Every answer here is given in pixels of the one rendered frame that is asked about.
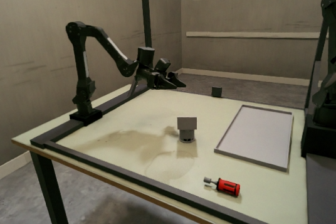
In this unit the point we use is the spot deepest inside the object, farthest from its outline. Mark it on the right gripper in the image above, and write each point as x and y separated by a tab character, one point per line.
161	82

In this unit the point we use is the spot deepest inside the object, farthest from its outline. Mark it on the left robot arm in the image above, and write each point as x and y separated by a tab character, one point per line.
324	113

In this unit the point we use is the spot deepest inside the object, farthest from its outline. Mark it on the red and black nut driver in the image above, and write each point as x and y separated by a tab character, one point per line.
225	186

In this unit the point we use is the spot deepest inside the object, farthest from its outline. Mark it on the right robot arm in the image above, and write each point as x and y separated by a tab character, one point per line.
77	35

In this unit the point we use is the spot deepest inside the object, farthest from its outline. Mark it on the grey cylinder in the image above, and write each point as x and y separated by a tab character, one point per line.
186	136

